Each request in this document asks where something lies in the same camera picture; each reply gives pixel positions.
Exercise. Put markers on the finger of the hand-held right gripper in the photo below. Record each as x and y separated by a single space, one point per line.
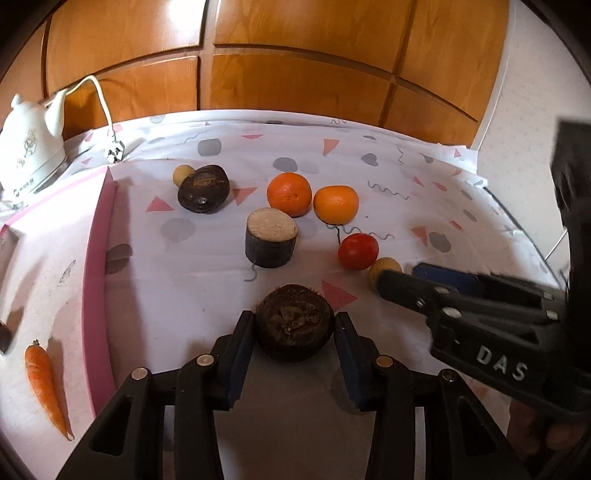
448 277
401 288

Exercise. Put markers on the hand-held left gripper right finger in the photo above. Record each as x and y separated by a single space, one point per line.
348 369

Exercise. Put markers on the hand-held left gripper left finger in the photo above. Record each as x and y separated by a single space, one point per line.
240 367

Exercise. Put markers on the dark hairy round fruit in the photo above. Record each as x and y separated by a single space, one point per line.
294 323

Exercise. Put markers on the orange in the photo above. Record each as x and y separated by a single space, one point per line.
336 203
288 194

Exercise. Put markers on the dark cylinder with pale cut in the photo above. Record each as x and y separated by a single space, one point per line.
270 244

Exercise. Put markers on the pink-rimmed tray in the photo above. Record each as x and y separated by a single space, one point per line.
99 277

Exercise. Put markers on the dark smooth round fruit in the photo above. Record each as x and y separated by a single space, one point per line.
203 189

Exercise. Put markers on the person's right hand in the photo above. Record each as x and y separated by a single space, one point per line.
561 436

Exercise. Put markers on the red tomato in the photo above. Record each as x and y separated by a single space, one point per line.
358 251

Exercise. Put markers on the white patterned tablecloth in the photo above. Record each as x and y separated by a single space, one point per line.
184 286

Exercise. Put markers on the orange carrot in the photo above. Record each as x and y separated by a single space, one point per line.
41 378

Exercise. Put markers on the steel kettle base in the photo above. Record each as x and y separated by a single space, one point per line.
39 185

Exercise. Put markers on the white ceramic electric kettle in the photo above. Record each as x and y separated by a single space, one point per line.
27 147

